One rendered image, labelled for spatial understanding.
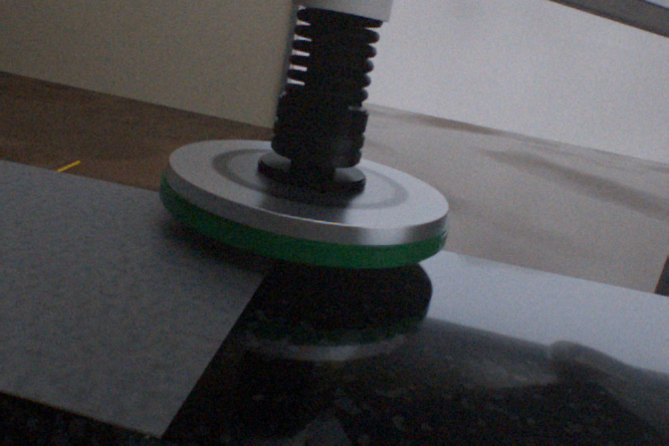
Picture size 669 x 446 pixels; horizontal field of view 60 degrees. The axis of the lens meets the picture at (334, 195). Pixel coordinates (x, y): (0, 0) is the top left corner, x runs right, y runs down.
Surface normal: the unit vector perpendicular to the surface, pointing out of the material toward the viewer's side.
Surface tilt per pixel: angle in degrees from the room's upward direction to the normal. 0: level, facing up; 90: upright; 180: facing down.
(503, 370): 0
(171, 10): 90
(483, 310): 0
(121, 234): 0
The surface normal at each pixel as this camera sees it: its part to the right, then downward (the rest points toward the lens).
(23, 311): 0.18, -0.94
